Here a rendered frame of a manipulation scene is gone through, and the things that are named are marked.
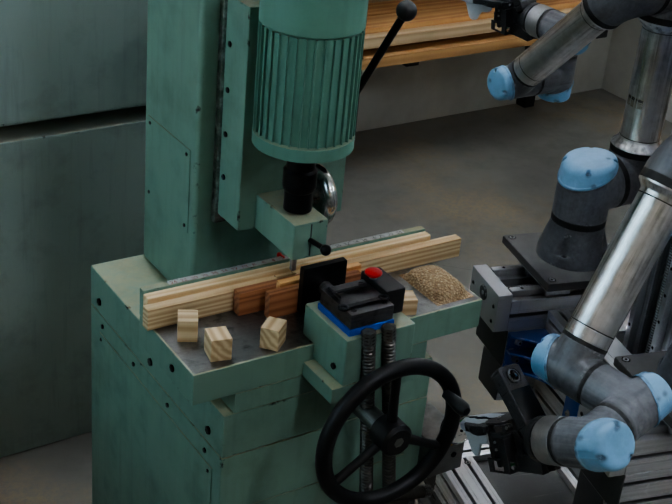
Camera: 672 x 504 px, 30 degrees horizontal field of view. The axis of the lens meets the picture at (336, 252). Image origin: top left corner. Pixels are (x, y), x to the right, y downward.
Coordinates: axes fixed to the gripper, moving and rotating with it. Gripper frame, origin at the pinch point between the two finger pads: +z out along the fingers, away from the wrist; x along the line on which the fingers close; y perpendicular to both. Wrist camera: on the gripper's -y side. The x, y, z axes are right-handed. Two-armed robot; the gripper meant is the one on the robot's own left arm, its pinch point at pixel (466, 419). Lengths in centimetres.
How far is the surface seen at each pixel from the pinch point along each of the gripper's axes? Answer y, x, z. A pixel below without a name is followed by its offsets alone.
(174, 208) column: -44, -22, 50
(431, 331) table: -12.8, 10.0, 20.0
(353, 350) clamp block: -15.0, -14.1, 7.8
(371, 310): -20.9, -10.4, 5.8
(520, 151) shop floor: -44, 224, 245
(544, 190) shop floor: -27, 208, 215
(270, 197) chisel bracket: -43, -12, 29
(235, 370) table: -15.5, -30.8, 18.5
